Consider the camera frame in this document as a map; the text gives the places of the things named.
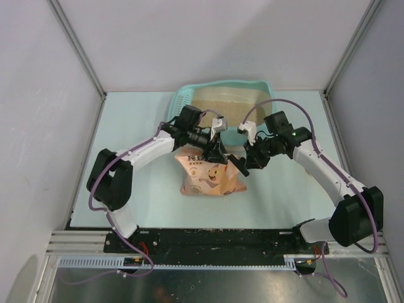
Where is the pink cat litter bag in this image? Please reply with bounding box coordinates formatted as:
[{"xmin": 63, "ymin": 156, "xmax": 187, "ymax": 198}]
[{"xmin": 175, "ymin": 149, "xmax": 247, "ymax": 196}]

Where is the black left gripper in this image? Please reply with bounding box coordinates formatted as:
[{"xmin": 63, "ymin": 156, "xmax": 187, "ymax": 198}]
[{"xmin": 187, "ymin": 128, "xmax": 228, "ymax": 165}]

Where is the left aluminium corner post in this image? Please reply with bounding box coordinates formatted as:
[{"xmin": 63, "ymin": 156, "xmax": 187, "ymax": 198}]
[{"xmin": 46, "ymin": 0, "xmax": 107, "ymax": 99}]

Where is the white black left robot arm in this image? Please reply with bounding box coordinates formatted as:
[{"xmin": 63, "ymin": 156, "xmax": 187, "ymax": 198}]
[{"xmin": 86, "ymin": 105, "xmax": 227, "ymax": 253}]

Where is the teal and beige litter box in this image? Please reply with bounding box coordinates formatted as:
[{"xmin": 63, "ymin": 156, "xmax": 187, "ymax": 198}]
[{"xmin": 167, "ymin": 80, "xmax": 275, "ymax": 152}]

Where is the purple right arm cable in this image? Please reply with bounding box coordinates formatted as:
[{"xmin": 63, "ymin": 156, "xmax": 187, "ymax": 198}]
[{"xmin": 241, "ymin": 98, "xmax": 379, "ymax": 299}]

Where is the white slotted cable duct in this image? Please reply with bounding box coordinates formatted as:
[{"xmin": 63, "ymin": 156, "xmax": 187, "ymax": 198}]
[{"xmin": 59, "ymin": 256, "xmax": 296, "ymax": 270}]

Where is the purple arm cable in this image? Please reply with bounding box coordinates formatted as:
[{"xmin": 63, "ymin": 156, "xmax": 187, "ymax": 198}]
[
  {"xmin": 88, "ymin": 109, "xmax": 222, "ymax": 250},
  {"xmin": 241, "ymin": 98, "xmax": 379, "ymax": 299}
]

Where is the black t-shaped plastic part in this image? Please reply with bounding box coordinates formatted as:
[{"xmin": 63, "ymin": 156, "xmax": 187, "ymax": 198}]
[{"xmin": 227, "ymin": 154, "xmax": 250, "ymax": 177}]

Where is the aluminium frame rail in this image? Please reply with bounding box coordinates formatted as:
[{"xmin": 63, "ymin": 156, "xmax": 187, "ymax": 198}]
[{"xmin": 45, "ymin": 230, "xmax": 388, "ymax": 258}]

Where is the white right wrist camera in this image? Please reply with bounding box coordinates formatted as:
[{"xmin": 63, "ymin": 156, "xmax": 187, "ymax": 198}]
[{"xmin": 237, "ymin": 121, "xmax": 258, "ymax": 146}]

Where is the beige cat litter in box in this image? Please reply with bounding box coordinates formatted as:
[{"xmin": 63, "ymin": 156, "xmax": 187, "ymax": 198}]
[{"xmin": 191, "ymin": 100, "xmax": 273, "ymax": 127}]

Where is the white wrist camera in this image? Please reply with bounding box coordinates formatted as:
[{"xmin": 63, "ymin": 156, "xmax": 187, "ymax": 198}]
[
  {"xmin": 237, "ymin": 121, "xmax": 258, "ymax": 146},
  {"xmin": 210, "ymin": 116, "xmax": 228, "ymax": 141}
]

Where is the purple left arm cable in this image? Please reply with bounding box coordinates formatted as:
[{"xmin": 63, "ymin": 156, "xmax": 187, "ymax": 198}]
[{"xmin": 88, "ymin": 109, "xmax": 222, "ymax": 250}]

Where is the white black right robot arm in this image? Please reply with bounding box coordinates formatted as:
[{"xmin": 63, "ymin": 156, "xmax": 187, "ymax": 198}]
[{"xmin": 238, "ymin": 111, "xmax": 384, "ymax": 253}]

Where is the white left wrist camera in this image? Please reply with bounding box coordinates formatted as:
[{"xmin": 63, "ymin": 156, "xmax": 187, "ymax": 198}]
[{"xmin": 210, "ymin": 116, "xmax": 228, "ymax": 141}]

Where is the right aluminium corner post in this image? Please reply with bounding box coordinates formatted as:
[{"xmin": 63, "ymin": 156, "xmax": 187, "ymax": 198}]
[{"xmin": 323, "ymin": 0, "xmax": 385, "ymax": 97}]

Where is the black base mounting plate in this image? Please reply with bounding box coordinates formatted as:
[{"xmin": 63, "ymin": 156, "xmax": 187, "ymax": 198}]
[{"xmin": 104, "ymin": 228, "xmax": 323, "ymax": 266}]

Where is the aluminium corner post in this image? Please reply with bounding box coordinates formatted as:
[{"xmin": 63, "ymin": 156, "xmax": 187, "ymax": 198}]
[
  {"xmin": 46, "ymin": 0, "xmax": 107, "ymax": 99},
  {"xmin": 323, "ymin": 0, "xmax": 385, "ymax": 97}
]

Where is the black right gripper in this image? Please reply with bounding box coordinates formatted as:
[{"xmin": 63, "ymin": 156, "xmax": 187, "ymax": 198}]
[{"xmin": 244, "ymin": 134, "xmax": 280, "ymax": 169}]

